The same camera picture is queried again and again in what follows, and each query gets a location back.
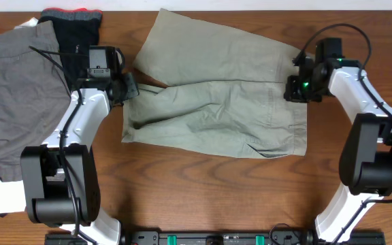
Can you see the grey shorts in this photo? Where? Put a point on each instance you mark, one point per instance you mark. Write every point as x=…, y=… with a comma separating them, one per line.
x=33, y=93

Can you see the black shorts red waistband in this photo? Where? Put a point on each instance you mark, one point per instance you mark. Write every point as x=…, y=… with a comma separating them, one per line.
x=76, y=31

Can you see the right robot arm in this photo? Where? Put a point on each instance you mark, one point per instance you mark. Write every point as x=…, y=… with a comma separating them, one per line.
x=365, y=166

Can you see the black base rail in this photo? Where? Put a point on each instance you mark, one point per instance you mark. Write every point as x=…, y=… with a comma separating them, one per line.
x=277, y=237

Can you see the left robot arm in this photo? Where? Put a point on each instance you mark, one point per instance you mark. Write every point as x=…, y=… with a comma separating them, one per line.
x=60, y=178

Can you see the khaki green shorts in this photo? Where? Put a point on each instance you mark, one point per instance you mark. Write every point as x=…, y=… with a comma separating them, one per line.
x=222, y=92

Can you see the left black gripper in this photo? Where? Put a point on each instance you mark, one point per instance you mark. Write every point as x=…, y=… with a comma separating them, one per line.
x=132, y=90

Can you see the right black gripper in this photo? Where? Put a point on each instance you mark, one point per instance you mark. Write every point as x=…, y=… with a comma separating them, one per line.
x=290, y=93

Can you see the white folded garment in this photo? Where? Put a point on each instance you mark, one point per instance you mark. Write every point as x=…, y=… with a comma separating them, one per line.
x=12, y=197

